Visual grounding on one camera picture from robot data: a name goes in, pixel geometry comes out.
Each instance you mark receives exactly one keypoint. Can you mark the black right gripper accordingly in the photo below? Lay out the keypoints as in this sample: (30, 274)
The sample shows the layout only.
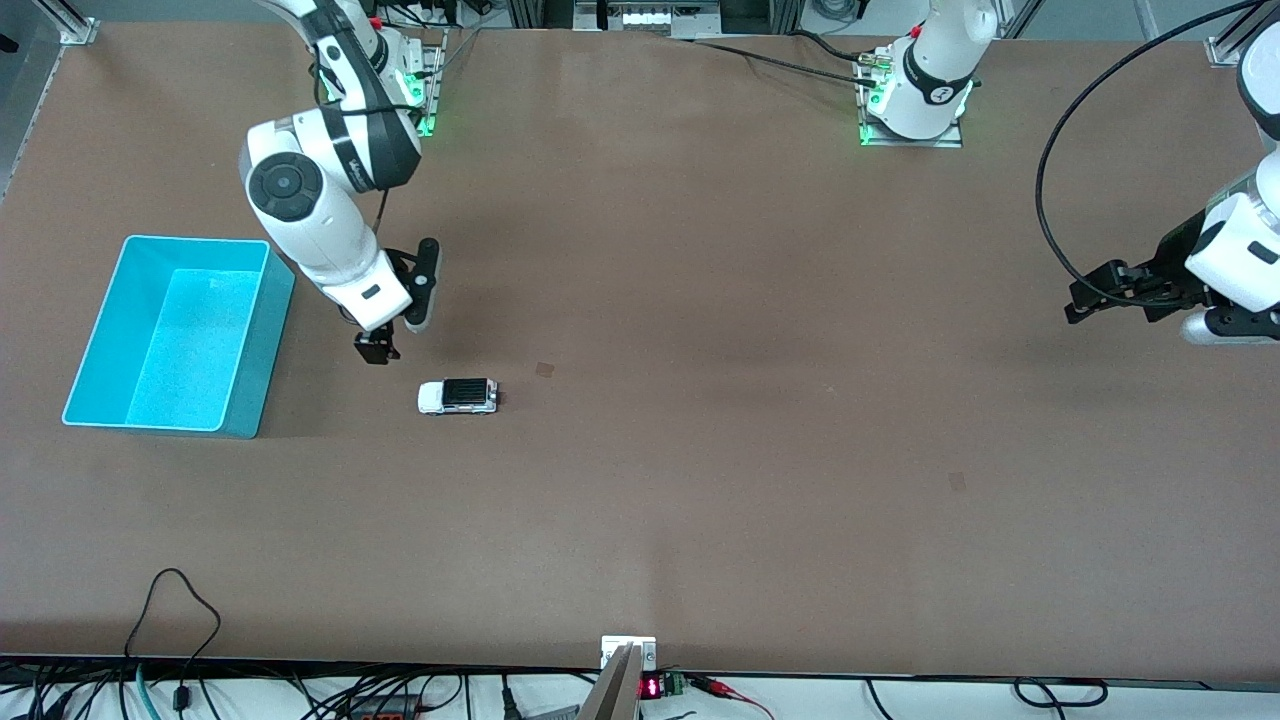
(373, 345)

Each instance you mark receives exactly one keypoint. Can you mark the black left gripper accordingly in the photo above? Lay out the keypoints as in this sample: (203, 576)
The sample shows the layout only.
(1172, 262)

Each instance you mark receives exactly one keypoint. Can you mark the white jeep toy black roof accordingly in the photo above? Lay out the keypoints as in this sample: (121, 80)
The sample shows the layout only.
(435, 398)

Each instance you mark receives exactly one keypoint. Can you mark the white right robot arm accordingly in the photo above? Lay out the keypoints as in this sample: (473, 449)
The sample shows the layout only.
(300, 200)

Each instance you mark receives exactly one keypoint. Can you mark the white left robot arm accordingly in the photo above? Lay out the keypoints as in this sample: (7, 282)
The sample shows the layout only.
(1245, 250)

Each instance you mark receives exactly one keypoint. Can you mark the cyan plastic bin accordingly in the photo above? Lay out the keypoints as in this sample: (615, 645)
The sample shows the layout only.
(190, 340)

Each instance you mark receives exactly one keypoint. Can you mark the black box with orange buttons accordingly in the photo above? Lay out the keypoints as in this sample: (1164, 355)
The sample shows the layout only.
(385, 710)

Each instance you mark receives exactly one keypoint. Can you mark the grey lit control box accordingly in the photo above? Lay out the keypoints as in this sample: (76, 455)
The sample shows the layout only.
(650, 18)

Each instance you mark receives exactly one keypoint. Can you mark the small red digit display module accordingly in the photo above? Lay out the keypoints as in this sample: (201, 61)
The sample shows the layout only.
(652, 688)

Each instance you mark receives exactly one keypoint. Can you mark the red and black clip lead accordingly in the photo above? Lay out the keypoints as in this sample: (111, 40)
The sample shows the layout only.
(715, 686)

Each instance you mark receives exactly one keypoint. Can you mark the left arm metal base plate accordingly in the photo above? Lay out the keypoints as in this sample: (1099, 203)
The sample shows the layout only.
(910, 143)

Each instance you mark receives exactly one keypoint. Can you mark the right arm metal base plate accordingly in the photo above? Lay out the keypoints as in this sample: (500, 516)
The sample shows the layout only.
(432, 90)

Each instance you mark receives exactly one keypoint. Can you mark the aluminium frame profile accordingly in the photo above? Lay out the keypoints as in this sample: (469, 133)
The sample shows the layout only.
(1225, 48)
(75, 25)

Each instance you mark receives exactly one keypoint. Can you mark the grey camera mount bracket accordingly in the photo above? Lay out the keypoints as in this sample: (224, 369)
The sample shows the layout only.
(620, 690)

